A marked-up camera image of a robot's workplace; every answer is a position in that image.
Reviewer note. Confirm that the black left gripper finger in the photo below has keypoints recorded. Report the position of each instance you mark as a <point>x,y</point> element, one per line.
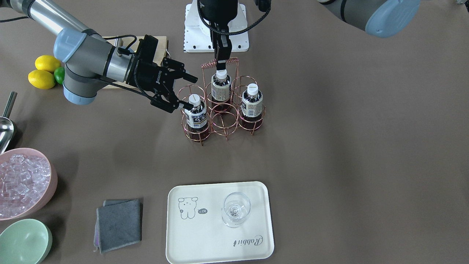
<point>218,52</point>
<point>226,50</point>

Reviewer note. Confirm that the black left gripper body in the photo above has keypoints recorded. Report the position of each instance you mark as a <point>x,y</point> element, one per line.
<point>215,10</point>

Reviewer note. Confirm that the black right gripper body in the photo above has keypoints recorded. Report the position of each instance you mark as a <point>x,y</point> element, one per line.
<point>149,78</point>

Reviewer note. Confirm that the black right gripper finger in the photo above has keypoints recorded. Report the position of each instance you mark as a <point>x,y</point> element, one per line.
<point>170,107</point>
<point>174,70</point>

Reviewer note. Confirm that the copper wire bottle basket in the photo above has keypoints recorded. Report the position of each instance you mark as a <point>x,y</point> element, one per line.
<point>223,118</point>

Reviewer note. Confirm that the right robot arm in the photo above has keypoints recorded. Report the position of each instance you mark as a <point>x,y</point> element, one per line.
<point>91,62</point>

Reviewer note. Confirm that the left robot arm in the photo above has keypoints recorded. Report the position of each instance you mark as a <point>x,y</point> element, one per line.
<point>380,18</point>

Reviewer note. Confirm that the tea bottle front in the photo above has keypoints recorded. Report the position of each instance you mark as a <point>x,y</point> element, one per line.
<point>196,119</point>

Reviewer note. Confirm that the tea bottle middle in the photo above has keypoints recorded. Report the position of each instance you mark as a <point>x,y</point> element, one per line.
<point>251,108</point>

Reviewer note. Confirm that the wooden cutting board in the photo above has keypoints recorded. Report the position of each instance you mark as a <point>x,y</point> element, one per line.
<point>160,52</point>

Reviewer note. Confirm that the green lime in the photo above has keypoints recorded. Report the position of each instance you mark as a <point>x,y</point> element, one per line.
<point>59,75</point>

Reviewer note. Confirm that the yellow lemon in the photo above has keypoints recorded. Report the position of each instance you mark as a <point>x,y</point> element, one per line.
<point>47,63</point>
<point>41,79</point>

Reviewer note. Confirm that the clear wine glass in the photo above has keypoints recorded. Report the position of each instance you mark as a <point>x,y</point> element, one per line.
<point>236,209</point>

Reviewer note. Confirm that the cream serving tray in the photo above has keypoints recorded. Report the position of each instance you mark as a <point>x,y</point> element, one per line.
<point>196,233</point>

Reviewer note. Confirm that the grey folded cloth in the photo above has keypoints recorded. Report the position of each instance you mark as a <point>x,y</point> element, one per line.
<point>118,224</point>

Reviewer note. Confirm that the metal scoop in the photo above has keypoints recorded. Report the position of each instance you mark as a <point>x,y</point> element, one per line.
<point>7,127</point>

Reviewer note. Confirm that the pink bowl with ice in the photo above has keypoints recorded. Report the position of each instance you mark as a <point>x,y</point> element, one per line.
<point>28,182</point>

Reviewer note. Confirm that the green bowl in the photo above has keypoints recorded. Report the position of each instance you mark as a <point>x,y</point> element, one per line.
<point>26,241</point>

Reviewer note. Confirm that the tea bottle near handle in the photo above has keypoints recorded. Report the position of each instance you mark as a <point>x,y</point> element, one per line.
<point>220,90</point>

